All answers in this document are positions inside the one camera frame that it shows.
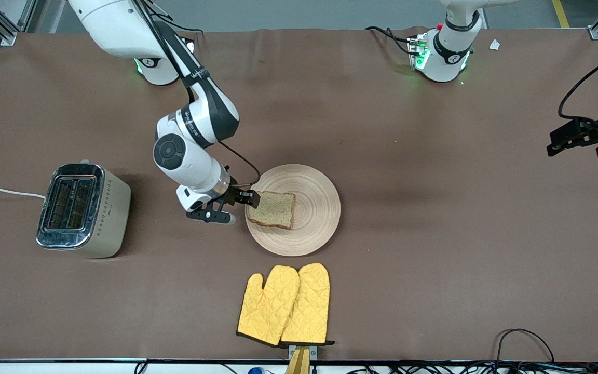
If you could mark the round wooden plate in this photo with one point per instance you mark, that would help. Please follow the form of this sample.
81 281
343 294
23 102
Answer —
314 208

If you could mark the chrome beige two-slot toaster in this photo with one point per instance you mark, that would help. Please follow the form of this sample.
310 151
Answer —
91 213

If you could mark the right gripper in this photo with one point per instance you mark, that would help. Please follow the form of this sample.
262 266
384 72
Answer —
235 194

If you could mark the small blue object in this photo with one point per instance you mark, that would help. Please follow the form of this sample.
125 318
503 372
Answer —
256 371

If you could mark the brown bread slice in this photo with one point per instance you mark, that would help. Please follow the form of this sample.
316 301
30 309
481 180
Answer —
275 210

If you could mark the yellow quilted oven mitt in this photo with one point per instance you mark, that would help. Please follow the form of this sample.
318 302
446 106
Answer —
309 306
268 306

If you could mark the brown table cover mat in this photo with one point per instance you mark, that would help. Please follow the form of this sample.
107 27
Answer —
434 311

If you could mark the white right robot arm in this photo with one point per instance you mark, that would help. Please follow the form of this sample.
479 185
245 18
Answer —
190 161

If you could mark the small metal bracket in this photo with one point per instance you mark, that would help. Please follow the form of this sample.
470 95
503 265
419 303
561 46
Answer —
313 352

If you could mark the white paper scrap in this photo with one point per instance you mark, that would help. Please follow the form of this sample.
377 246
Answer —
494 44

